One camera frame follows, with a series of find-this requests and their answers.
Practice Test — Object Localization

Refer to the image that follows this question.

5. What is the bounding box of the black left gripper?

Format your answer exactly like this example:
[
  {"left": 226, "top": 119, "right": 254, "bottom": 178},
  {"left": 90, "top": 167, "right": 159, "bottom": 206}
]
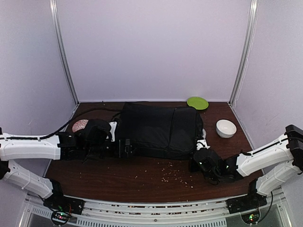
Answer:
[{"left": 85, "top": 138, "right": 138, "bottom": 158}]

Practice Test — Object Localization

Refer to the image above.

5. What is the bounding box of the black student backpack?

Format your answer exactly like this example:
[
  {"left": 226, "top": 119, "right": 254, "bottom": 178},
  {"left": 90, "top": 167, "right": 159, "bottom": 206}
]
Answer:
[{"left": 115, "top": 103, "right": 204, "bottom": 160}]

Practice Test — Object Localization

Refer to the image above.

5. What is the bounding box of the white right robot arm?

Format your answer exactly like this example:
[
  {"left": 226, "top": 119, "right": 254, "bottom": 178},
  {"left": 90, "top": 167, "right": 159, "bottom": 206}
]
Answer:
[{"left": 189, "top": 124, "right": 303, "bottom": 209}]

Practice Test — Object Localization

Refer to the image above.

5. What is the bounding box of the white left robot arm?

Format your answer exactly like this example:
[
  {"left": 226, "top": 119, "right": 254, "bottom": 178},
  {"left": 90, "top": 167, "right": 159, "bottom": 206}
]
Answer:
[{"left": 0, "top": 119, "right": 132, "bottom": 210}]

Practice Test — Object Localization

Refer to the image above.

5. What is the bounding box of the white bowl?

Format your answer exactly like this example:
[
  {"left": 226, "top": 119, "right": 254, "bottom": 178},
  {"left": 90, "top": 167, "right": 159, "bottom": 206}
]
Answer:
[{"left": 216, "top": 119, "right": 237, "bottom": 139}]

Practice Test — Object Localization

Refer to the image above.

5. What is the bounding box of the green plate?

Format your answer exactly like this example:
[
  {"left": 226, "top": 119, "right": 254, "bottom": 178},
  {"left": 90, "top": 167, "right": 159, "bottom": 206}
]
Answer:
[{"left": 187, "top": 96, "right": 209, "bottom": 110}]

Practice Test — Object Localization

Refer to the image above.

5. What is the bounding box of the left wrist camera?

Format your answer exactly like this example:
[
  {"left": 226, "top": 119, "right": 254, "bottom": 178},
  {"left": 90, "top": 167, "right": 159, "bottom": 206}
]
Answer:
[{"left": 109, "top": 121, "right": 121, "bottom": 142}]

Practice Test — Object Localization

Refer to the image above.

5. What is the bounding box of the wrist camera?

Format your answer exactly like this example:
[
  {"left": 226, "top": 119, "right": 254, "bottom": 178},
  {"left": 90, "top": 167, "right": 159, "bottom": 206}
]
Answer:
[
  {"left": 196, "top": 139, "right": 210, "bottom": 150},
  {"left": 109, "top": 121, "right": 121, "bottom": 142}
]

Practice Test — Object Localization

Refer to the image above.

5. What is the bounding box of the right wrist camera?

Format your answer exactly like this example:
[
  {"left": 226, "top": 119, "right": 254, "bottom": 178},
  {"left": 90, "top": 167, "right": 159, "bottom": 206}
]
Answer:
[{"left": 196, "top": 139, "right": 210, "bottom": 150}]

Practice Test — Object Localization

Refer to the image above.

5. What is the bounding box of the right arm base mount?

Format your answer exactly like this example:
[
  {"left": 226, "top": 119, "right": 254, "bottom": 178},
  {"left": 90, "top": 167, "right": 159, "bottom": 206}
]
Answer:
[{"left": 226, "top": 194, "right": 267, "bottom": 214}]

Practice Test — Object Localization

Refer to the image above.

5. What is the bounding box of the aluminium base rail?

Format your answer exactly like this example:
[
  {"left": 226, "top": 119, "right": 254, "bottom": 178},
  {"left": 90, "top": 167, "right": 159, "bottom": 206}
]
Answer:
[{"left": 23, "top": 185, "right": 285, "bottom": 227}]

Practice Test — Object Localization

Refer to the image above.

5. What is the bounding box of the right aluminium frame post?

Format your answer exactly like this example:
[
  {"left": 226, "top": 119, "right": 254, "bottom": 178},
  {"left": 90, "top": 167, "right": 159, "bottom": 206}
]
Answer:
[{"left": 229, "top": 0, "right": 258, "bottom": 107}]

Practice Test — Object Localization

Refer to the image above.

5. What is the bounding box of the aluminium frame post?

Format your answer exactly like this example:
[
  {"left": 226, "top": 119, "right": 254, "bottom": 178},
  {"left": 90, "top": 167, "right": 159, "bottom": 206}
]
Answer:
[
  {"left": 49, "top": 0, "right": 79, "bottom": 105},
  {"left": 229, "top": 0, "right": 258, "bottom": 107}
]

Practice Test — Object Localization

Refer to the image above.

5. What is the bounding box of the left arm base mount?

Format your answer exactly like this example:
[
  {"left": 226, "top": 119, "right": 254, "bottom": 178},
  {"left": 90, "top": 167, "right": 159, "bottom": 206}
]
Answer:
[{"left": 43, "top": 196, "right": 85, "bottom": 215}]

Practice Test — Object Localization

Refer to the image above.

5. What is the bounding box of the left aluminium frame post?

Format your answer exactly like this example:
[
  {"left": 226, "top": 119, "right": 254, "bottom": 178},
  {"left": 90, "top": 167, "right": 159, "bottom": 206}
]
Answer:
[{"left": 49, "top": 0, "right": 79, "bottom": 105}]

